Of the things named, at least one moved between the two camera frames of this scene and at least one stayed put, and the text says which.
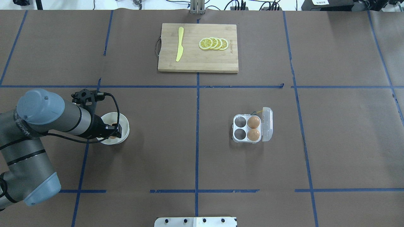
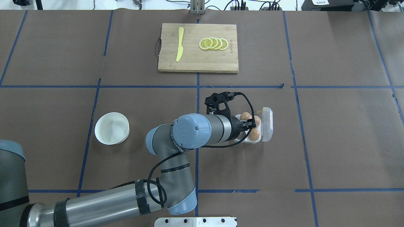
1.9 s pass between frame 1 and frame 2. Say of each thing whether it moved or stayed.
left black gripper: moved
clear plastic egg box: stayed
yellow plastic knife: stayed
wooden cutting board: stayed
